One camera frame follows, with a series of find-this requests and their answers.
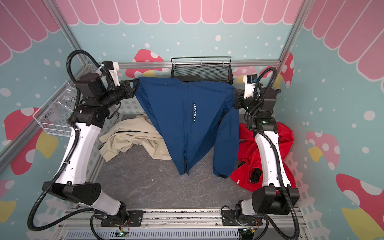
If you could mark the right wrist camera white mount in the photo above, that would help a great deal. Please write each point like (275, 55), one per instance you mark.
(250, 84)

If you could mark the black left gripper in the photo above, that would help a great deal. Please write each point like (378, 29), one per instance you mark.
(129, 91)

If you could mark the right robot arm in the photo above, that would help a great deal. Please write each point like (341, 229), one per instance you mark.
(276, 195)

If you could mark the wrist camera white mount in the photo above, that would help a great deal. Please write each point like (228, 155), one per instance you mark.
(113, 72)
(250, 84)

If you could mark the navy blue jacket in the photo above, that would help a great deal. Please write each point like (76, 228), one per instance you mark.
(193, 118)

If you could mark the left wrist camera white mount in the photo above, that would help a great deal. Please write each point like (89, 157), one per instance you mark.
(113, 72)

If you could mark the cream beige jacket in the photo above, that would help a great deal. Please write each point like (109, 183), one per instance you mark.
(136, 131)

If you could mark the clear wire basket with bags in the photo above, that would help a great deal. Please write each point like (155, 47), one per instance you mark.
(52, 116)

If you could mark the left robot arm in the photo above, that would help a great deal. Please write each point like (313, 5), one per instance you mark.
(70, 183)

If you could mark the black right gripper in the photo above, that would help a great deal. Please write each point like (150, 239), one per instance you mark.
(239, 99)

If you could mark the black wire mesh basket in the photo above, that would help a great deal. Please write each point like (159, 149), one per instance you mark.
(198, 69)

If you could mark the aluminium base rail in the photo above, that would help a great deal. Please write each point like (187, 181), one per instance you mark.
(165, 224)

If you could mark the red jacket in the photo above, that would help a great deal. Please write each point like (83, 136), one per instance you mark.
(258, 161)

